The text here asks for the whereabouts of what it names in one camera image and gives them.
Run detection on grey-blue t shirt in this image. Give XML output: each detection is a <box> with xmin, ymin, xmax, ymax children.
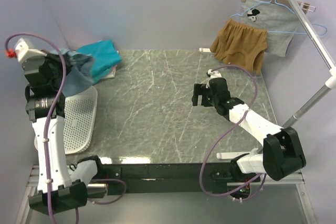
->
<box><xmin>43</xmin><ymin>48</ymin><xmax>95</xmax><ymax>98</ymax></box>

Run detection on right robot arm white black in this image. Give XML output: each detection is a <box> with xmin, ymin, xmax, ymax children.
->
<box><xmin>192</xmin><ymin>78</ymin><xmax>307</xmax><ymax>182</ymax></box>

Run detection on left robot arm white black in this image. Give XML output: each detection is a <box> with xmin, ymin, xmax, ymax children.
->
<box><xmin>22</xmin><ymin>54</ymin><xmax>105</xmax><ymax>215</ymax></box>

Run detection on white plastic laundry basket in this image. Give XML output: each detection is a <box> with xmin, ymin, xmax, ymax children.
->
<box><xmin>34</xmin><ymin>87</ymin><xmax>98</xmax><ymax>155</ymax></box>

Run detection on brown shorts hanging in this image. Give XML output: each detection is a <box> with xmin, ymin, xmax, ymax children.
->
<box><xmin>209</xmin><ymin>19</ymin><xmax>267</xmax><ymax>75</ymax></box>

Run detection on teal folded t shirt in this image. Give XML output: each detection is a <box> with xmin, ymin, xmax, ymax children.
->
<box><xmin>76</xmin><ymin>40</ymin><xmax>122</xmax><ymax>83</ymax></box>

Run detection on white folded t shirt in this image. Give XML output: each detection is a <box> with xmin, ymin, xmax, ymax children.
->
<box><xmin>102</xmin><ymin>65</ymin><xmax>117</xmax><ymax>79</ymax></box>

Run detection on grey panda shirt hanging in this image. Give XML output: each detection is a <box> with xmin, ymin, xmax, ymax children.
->
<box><xmin>239</xmin><ymin>0</ymin><xmax>300</xmax><ymax>57</ymax></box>

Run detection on metal clothes rack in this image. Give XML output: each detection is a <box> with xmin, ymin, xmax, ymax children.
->
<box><xmin>199</xmin><ymin>0</ymin><xmax>336</xmax><ymax>159</ymax></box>

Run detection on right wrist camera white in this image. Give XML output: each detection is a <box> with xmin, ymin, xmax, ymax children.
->
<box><xmin>206</xmin><ymin>69</ymin><xmax>222</xmax><ymax>89</ymax></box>

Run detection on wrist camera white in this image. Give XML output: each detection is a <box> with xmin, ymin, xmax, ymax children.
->
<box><xmin>206</xmin><ymin>69</ymin><xmax>222</xmax><ymax>89</ymax></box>
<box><xmin>5</xmin><ymin>38</ymin><xmax>46</xmax><ymax>63</ymax></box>

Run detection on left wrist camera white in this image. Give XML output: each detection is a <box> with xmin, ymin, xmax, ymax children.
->
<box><xmin>5</xmin><ymin>38</ymin><xmax>46</xmax><ymax>63</ymax></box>

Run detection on aluminium frame rail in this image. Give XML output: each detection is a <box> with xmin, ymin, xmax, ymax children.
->
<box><xmin>27</xmin><ymin>165</ymin><xmax>40</xmax><ymax>187</ymax></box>

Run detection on light blue wire hanger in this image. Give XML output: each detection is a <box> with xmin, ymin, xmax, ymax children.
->
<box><xmin>230</xmin><ymin>0</ymin><xmax>329</xmax><ymax>36</ymax></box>

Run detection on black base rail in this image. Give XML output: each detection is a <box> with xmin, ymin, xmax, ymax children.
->
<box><xmin>86</xmin><ymin>163</ymin><xmax>263</xmax><ymax>204</ymax></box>

